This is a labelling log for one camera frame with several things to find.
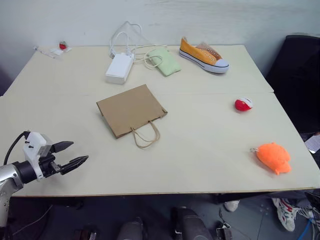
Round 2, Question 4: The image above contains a white cable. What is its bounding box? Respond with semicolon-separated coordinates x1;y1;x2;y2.
108;23;168;64

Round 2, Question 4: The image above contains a white shoe tip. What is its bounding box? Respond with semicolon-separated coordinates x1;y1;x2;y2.
224;199;240;213

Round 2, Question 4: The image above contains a black chair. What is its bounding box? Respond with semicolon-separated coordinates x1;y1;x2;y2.
264;34;320;135

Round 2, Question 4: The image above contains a white sneaker with red accents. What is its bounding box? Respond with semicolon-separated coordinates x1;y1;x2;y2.
271;197;313;233

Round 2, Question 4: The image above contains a brown paper bag with handles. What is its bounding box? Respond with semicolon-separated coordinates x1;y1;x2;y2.
96;84;168;150

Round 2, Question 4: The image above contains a small red toy in wrapper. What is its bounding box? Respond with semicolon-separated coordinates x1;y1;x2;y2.
49;39;72;55

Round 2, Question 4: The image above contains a white box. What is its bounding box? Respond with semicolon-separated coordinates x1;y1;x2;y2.
104;53;135;85

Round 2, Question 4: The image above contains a blue cable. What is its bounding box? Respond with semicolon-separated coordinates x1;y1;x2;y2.
298;216;316;240

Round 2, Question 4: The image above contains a green drawstring pouch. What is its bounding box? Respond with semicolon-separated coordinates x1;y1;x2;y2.
144;47;181;77

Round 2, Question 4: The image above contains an orange canvas sneaker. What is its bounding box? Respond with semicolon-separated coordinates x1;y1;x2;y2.
178;36;230;74

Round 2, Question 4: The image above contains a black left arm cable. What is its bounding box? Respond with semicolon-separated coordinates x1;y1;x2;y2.
3;130;31;166

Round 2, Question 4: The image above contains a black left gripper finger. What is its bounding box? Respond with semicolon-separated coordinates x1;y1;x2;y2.
59;155;90;176
50;140;75;154

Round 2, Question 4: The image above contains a white paper sheet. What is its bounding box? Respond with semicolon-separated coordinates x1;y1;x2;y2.
304;134;320;154

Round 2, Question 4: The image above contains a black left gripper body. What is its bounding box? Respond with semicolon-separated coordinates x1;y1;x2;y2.
37;142;63;178

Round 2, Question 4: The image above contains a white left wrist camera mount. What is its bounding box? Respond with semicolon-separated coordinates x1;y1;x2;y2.
22;131;54;181

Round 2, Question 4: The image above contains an orange plush toy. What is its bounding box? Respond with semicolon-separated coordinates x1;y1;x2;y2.
250;141;293;176

